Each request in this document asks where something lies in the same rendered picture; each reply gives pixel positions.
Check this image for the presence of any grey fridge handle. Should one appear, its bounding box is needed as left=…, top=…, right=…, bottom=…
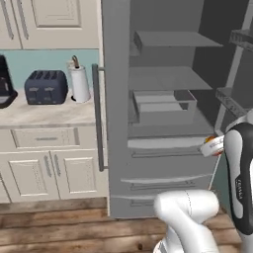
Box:
left=91, top=63, right=109, bottom=173

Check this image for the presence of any cream wall cupboard door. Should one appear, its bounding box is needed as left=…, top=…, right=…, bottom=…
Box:
left=11, top=0, right=101, bottom=50
left=0, top=0, right=23, bottom=50

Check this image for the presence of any grey fridge door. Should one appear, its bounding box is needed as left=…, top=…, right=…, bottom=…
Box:
left=213, top=0, right=253, bottom=132

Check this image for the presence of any cream base cupboard door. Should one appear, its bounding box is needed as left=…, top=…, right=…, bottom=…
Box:
left=50, top=148, right=109, bottom=201
left=0, top=150, right=60, bottom=203

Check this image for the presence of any grey fridge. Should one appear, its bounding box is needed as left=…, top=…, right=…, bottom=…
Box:
left=100, top=0, right=253, bottom=220

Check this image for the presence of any grey fridge shelf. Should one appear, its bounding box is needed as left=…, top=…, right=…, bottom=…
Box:
left=132, top=30, right=224, bottom=50

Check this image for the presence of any grey freezer drawer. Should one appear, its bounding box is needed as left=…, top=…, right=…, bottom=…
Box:
left=120, top=154, right=220, bottom=186
left=111, top=180, right=213, bottom=218

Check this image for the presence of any grey fridge crisper box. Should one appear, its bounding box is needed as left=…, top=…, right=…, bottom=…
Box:
left=132, top=89, right=199, bottom=116

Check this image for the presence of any grey drawer handle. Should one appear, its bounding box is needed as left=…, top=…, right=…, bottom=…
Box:
left=35, top=136, right=59, bottom=142

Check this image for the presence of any grey wall cupboard handle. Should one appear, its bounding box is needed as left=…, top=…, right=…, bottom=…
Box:
left=0, top=0, right=15, bottom=41
left=16, top=0, right=30, bottom=41

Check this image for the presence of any white paper towel roll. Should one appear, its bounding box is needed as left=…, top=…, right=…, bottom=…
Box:
left=66, top=54, right=92, bottom=104

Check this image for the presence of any black coffee machine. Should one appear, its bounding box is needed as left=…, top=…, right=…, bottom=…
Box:
left=0, top=54, right=19, bottom=110

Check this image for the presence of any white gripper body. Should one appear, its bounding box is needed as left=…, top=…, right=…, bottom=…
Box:
left=200, top=136, right=226, bottom=158

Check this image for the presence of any cream drawer front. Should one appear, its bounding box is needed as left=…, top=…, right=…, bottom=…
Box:
left=10, top=126, right=81, bottom=149

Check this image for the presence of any dark blue toaster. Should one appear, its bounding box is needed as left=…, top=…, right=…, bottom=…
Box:
left=24, top=69, right=69, bottom=106

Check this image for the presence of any grey base cupboard handle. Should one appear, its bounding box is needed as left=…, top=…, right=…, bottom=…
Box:
left=42, top=154, right=53, bottom=179
left=52, top=153, right=62, bottom=178

